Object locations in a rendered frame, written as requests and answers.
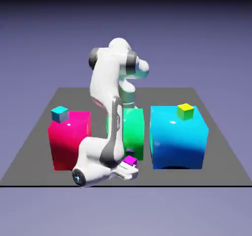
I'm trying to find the large pink box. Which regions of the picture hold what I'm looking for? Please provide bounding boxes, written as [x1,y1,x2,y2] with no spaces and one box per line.
[47,110,92,171]

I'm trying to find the small yellow cube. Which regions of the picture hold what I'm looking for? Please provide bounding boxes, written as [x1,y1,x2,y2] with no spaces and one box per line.
[176,103,195,121]

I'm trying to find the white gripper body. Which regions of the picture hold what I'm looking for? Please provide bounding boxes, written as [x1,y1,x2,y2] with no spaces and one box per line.
[111,161,139,181]

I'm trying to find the small magenta cube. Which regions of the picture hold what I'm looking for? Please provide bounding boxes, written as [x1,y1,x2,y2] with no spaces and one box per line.
[122,155,138,166]

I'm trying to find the large green box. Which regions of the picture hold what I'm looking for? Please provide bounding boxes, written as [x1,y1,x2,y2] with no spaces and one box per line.
[106,107,145,161]

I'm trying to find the small cyan cube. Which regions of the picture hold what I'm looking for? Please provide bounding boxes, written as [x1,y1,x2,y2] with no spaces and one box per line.
[51,105,69,124]

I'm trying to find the large blue box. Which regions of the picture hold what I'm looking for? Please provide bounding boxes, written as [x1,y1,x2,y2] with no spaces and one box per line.
[150,105,209,170]

